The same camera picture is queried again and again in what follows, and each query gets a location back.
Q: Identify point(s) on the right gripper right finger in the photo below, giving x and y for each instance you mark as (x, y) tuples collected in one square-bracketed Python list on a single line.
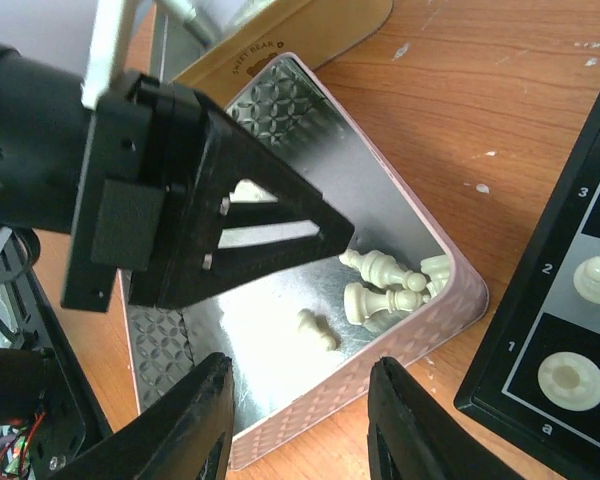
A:
[(410, 436)]

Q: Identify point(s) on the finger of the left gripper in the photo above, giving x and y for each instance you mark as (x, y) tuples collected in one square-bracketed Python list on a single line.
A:
[(260, 200)]

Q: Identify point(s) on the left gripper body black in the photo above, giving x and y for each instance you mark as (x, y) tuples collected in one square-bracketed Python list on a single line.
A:
[(130, 195)]

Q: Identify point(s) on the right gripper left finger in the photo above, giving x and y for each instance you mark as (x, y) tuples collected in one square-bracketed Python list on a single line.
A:
[(186, 434)]

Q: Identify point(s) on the white chess piece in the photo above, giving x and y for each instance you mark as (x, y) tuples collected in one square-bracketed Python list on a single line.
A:
[(586, 280)]

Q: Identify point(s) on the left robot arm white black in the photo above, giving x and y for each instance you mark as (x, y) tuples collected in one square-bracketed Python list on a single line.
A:
[(43, 131)]

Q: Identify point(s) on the black white chess board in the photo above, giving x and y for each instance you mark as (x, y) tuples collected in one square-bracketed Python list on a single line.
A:
[(541, 313)]

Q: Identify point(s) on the white pawn in tin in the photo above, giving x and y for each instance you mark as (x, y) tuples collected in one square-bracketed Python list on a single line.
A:
[(309, 329)]

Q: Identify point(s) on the pink tin box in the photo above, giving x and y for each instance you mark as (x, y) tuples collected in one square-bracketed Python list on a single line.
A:
[(284, 385)]

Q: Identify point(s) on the white piece in tin corner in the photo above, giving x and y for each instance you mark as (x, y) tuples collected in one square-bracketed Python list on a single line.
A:
[(361, 304)]

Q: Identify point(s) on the white bishop in tin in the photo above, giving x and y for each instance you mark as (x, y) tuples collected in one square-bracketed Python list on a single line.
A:
[(382, 270)]

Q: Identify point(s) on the gold tin lid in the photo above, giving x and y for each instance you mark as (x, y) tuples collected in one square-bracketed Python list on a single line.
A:
[(315, 31)]

